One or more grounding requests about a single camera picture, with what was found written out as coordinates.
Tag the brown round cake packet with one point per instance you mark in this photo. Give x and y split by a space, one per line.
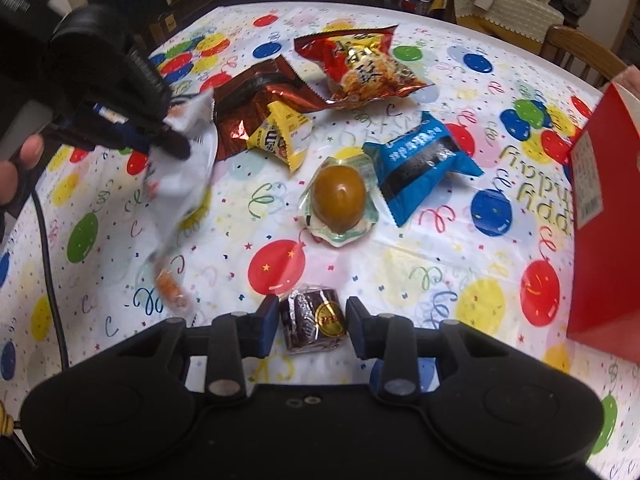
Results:
310 317

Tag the brown egg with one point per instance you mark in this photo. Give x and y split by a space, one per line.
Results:
337 200

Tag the blue snack packet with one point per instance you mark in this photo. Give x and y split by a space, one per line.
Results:
415 170

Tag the brown shiny snack bag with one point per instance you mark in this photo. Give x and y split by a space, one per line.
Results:
250 95

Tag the brown cardboard box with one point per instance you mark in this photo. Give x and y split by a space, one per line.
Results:
162 27

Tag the person's left hand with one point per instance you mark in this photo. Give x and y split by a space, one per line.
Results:
31 152

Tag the wooden chair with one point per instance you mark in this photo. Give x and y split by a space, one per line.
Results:
590 55

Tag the sofa with cream cover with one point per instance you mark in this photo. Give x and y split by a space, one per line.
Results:
510 10

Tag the yellow candy packet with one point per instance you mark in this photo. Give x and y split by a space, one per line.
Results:
287 130

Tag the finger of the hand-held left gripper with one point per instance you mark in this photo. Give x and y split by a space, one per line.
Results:
112 114
172 144

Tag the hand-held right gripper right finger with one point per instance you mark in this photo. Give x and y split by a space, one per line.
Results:
357 330

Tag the red orange chip bag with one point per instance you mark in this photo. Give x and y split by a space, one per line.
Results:
360 65

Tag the white snack packet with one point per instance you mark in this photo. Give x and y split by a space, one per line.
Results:
180 185

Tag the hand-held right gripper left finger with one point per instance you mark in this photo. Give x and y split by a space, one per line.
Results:
268 327

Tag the red paper box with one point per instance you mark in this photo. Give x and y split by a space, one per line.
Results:
610 260

